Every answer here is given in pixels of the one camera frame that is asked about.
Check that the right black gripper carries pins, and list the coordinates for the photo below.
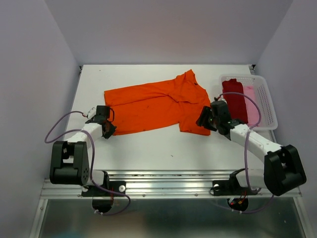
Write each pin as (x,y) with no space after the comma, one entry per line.
(205,112)

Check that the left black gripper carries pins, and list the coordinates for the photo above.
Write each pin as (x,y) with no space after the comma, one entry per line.
(111,131)

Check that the orange t-shirt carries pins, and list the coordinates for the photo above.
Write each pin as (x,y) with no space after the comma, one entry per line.
(157,105)

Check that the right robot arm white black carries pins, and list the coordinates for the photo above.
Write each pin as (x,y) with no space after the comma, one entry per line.
(282,172)

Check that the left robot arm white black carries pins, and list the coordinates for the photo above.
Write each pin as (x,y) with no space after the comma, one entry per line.
(69,161)

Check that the dark red rolled t-shirt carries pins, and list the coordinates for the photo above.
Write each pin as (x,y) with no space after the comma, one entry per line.
(236,103)

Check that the pink rolled t-shirt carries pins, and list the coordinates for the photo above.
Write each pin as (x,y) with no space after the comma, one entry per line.
(252,112)

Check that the white plastic basket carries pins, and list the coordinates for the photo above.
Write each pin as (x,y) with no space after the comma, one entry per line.
(263,99)

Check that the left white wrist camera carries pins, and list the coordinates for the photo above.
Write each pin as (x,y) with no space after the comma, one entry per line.
(91,113)

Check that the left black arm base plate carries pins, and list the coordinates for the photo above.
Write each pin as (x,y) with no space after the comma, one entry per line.
(114,186)

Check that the aluminium mounting rail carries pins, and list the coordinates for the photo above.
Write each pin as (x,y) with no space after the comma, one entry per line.
(149,184)

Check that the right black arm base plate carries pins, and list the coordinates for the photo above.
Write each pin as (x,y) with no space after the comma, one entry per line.
(228,188)

